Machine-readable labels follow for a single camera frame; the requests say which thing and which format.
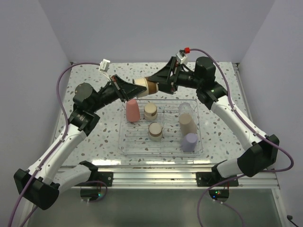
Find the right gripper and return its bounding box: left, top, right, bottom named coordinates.
left=148, top=57, right=202, bottom=95

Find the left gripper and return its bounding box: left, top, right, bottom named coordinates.
left=89, top=74, right=146, bottom=113

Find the steel cup back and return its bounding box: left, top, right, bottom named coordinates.
left=133, top=78, right=159, bottom=98

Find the steel cup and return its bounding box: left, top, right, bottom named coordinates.
left=148, top=122, right=163, bottom=141
left=144, top=103, right=158, bottom=121
left=133, top=78, right=159, bottom=98

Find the pink cup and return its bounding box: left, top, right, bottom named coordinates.
left=126, top=99, right=140, bottom=122

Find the clear glass tumbler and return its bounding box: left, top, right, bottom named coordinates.
left=178, top=102, right=195, bottom=117

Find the tall beige cup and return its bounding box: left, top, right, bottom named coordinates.
left=179, top=113, right=197, bottom=136

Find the purple cup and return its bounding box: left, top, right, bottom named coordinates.
left=181, top=133, right=198, bottom=153

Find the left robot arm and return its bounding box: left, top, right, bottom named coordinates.
left=14, top=75, right=147, bottom=210

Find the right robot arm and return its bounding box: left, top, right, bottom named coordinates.
left=147, top=57, right=279, bottom=186

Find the clear dish rack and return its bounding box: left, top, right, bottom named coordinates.
left=118, top=99, right=203, bottom=158

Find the left controller board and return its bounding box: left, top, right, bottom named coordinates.
left=80, top=189, right=107, bottom=202

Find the controller board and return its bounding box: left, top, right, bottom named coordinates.
left=80, top=189, right=107, bottom=202
left=208, top=189, right=230, bottom=202

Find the right controller board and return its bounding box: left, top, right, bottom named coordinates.
left=208, top=189, right=230, bottom=202

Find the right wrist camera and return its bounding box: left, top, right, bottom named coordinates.
left=176, top=47, right=190, bottom=65

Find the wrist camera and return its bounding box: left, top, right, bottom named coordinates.
left=176, top=47, right=190, bottom=65
left=99, top=59, right=111, bottom=73

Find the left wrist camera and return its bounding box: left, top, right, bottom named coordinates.
left=99, top=59, right=111, bottom=73

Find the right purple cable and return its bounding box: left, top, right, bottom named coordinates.
left=190, top=48, right=294, bottom=227

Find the purple cable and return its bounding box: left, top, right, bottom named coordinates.
left=6, top=61, right=101, bottom=227
left=190, top=48, right=294, bottom=227

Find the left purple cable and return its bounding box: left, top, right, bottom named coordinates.
left=6, top=61, right=101, bottom=227

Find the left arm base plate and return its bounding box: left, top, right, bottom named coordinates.
left=75, top=172, right=114, bottom=187

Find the aluminium frame rail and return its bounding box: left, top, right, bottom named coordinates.
left=30, top=166, right=281, bottom=189

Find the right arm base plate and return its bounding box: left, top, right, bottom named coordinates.
left=196, top=172, right=239, bottom=187

